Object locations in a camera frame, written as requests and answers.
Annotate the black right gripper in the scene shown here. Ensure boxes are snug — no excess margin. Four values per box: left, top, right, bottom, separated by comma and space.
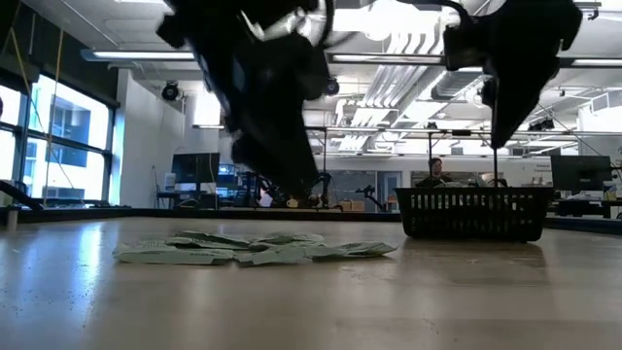
442, 0, 584, 151

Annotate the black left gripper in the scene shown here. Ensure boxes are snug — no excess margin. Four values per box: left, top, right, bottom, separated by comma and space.
155, 0, 337, 199

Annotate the black slotted plastic basket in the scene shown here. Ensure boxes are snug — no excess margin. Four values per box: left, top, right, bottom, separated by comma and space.
393, 186, 556, 244

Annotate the black computer monitor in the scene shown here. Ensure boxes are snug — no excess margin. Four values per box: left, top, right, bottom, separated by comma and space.
550, 154, 612, 192
170, 152, 221, 185

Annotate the person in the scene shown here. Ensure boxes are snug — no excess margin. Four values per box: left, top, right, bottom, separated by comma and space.
416, 157, 456, 189

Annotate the black desk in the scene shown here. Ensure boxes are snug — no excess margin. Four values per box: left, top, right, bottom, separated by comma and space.
553, 196, 622, 219

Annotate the black diagonal strut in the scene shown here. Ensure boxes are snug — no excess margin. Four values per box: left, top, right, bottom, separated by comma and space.
0, 179, 41, 211

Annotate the black metal rig frame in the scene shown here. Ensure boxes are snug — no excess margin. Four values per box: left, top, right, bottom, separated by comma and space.
426, 127, 501, 189
305, 124, 329, 210

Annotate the black table edge rail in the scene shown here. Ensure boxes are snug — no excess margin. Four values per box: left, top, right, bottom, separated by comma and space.
0, 206, 622, 235

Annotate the white coiled ceiling cable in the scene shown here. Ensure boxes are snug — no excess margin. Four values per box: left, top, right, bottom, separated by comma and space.
285, 12, 313, 40

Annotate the black window frame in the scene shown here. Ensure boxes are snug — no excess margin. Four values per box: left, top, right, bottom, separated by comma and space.
0, 67, 118, 205

